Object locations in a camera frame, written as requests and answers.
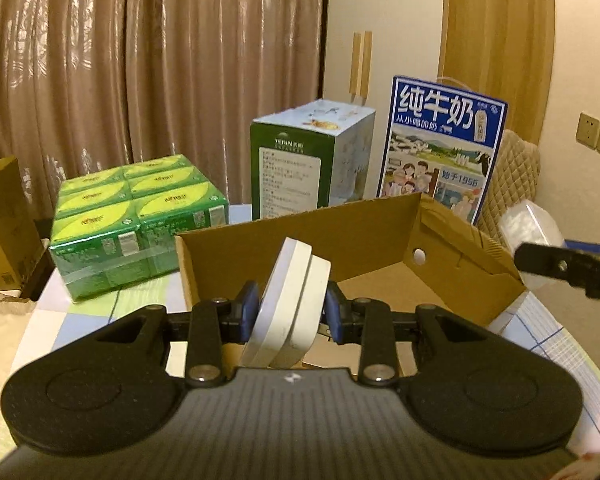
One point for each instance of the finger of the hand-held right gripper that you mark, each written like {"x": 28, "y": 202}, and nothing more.
{"x": 540, "y": 260}

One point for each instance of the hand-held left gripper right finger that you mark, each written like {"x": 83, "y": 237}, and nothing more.
{"x": 334, "y": 310}

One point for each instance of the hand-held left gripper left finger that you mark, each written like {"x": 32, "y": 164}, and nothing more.
{"x": 249, "y": 305}

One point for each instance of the clear plastic bag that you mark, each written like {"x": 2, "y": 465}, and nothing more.
{"x": 527, "y": 225}

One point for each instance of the white power adapter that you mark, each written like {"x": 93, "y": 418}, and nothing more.
{"x": 290, "y": 300}

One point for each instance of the checkered tablecloth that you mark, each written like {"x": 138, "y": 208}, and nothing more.
{"x": 555, "y": 340}

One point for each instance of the beige quilted chair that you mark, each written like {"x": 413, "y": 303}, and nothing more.
{"x": 515, "y": 180}

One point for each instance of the green tissue pack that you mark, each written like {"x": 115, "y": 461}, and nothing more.
{"x": 130, "y": 220}

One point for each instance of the blue milk carton box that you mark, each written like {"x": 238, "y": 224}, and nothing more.
{"x": 440, "y": 150}

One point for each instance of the green white carton box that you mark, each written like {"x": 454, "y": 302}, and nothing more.
{"x": 300, "y": 160}

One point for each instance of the wooden door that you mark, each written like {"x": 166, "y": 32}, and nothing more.
{"x": 500, "y": 35}

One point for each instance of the brown cardboard floor box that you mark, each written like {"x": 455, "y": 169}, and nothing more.
{"x": 10, "y": 230}

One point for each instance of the beige patterned cloth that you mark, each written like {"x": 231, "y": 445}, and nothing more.
{"x": 0, "y": 360}

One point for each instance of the beige patterned curtain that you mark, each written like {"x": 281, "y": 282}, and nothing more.
{"x": 130, "y": 60}

